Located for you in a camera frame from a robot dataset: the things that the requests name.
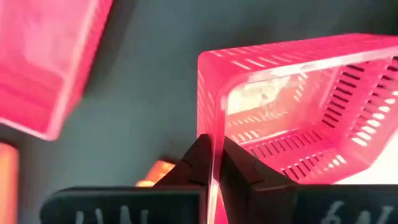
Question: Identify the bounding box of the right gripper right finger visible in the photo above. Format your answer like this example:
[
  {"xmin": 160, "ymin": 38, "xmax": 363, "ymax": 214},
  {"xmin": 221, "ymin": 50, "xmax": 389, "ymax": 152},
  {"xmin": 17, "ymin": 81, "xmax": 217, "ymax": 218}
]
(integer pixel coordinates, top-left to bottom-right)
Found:
[{"xmin": 218, "ymin": 136, "xmax": 398, "ymax": 224}]

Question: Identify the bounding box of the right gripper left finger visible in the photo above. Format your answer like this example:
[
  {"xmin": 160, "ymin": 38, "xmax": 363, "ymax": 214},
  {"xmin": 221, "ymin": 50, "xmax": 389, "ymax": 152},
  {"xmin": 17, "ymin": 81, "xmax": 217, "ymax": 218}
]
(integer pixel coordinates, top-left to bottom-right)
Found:
[{"xmin": 39, "ymin": 133, "xmax": 216, "ymax": 224}]

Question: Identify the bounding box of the orange plastic basket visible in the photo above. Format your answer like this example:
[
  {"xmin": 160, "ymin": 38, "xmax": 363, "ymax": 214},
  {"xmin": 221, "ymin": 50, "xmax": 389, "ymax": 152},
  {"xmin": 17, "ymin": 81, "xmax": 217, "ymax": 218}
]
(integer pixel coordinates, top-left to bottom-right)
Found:
[
  {"xmin": 0, "ymin": 141, "xmax": 20, "ymax": 224},
  {"xmin": 136, "ymin": 159, "xmax": 177, "ymax": 188}
]

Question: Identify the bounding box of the red plastic basket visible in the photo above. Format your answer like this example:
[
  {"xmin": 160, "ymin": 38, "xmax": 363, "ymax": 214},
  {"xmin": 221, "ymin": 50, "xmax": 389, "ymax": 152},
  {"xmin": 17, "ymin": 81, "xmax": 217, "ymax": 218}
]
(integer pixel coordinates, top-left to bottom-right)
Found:
[
  {"xmin": 197, "ymin": 32, "xmax": 398, "ymax": 224},
  {"xmin": 0, "ymin": 0, "xmax": 114, "ymax": 141}
]

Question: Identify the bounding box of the black table mat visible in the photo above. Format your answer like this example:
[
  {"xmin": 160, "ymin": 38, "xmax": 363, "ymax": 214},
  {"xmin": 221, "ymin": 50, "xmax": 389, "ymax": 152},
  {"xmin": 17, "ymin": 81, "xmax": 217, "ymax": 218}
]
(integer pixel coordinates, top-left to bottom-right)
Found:
[{"xmin": 0, "ymin": 0, "xmax": 398, "ymax": 224}]

